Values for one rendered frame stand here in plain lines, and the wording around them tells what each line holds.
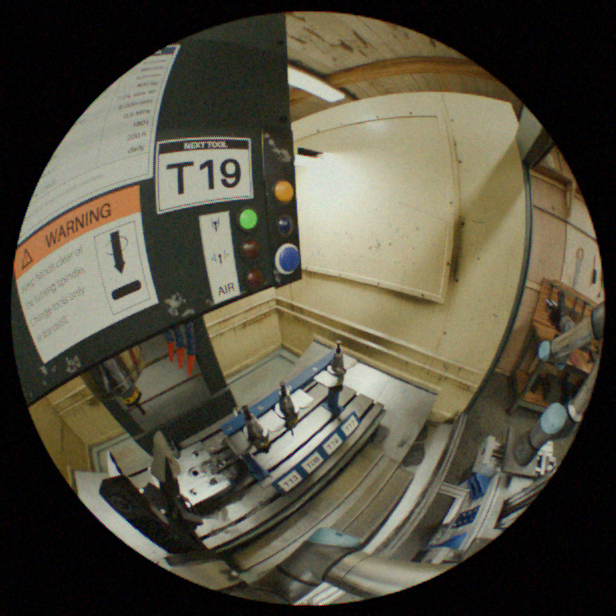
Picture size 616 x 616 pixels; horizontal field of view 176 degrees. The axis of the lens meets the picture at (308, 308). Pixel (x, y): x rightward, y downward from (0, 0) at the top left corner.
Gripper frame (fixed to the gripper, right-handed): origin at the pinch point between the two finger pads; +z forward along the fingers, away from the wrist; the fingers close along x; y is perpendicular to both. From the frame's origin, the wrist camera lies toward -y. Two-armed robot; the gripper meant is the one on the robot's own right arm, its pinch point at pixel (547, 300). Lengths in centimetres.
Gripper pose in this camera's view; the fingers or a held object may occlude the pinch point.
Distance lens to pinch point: 126.9
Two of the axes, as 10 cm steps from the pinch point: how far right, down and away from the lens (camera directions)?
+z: 4.8, -4.1, 7.8
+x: 8.6, 0.4, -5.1
